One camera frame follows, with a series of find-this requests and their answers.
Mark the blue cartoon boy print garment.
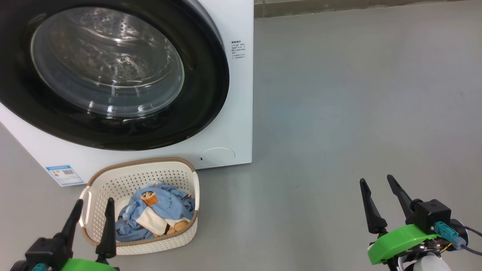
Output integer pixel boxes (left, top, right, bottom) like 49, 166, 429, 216
124, 181, 196, 236

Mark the blue energy label sticker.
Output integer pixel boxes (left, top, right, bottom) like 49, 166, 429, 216
46, 165, 84, 186

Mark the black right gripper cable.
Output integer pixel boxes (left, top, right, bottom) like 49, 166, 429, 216
461, 226, 482, 256

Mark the white front-load washing machine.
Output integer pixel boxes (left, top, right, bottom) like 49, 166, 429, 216
0, 0, 254, 187

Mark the black round glass washer door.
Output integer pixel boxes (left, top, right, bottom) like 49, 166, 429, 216
0, 0, 230, 151

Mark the teal right camera connector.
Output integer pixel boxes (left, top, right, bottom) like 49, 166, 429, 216
434, 221, 467, 251

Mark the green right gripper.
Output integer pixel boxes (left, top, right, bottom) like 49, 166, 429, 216
360, 174, 454, 271

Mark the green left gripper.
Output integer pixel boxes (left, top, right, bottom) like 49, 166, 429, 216
54, 197, 118, 271

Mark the cream perforated laundry basket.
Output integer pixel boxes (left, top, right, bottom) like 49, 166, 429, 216
79, 157, 200, 256

